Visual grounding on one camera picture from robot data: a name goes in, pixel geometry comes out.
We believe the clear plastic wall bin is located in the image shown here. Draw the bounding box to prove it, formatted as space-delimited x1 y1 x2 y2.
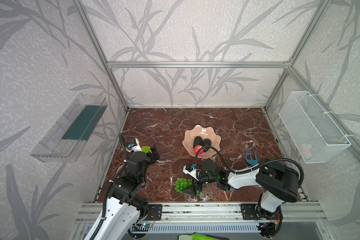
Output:
30 94 108 163

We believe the green white object bottom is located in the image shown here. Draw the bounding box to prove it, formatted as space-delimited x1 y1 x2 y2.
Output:
178 233 229 240

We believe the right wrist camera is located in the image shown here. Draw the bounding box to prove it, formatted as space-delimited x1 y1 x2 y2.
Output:
183 164 201 181

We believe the dark avocado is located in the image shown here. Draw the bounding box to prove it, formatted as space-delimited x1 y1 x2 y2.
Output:
202 139 212 152
193 136 203 148

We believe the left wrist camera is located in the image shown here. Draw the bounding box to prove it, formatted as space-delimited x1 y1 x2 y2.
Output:
127 138 142 152

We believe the green fake grape bunch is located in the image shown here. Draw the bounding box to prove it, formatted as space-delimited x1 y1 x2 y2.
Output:
175 178 204 197

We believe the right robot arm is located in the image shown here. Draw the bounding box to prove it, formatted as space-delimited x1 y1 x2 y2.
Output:
175 159 305 213

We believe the pink object in basket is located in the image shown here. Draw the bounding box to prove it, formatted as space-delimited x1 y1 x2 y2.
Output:
299 143 313 160

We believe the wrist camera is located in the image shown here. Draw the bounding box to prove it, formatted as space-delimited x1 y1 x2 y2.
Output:
183 164 201 181
127 138 142 152

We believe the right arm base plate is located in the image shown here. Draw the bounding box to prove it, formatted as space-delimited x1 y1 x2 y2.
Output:
240 204 281 221

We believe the pink scalloped fruit bowl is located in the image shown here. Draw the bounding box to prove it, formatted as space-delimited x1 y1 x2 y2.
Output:
182 125 222 159

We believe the red fake apple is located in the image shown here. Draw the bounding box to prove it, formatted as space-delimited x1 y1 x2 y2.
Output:
194 145 204 155

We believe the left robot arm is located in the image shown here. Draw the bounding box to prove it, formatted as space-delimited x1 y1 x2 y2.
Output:
85 147 160 240

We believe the white wire mesh basket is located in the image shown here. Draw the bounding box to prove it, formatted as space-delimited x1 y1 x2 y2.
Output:
279 91 352 164

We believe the blue garden fork tool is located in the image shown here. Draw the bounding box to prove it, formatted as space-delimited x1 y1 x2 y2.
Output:
245 151 259 167

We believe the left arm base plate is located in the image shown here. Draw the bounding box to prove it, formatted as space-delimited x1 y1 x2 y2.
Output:
142 204 163 221

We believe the aluminium front rail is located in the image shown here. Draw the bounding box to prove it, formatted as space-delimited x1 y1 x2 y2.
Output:
75 202 327 224

